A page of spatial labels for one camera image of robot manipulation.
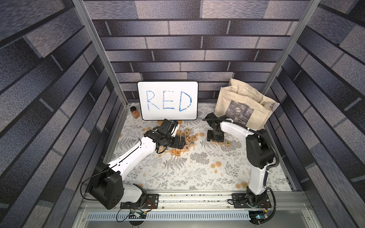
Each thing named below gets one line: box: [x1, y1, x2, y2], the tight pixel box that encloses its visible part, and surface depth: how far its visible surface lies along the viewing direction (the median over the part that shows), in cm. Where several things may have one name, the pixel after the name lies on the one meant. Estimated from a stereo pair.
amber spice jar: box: [130, 105, 140, 119], surface depth 106 cm
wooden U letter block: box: [170, 148, 177, 156], surface depth 92 cm
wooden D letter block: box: [225, 139, 231, 147], surface depth 96 cm
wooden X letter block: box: [184, 144, 190, 152], surface depth 94 cm
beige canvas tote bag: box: [214, 77, 280, 131], surface depth 92 cm
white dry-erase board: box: [137, 81, 199, 121], surface depth 99 cm
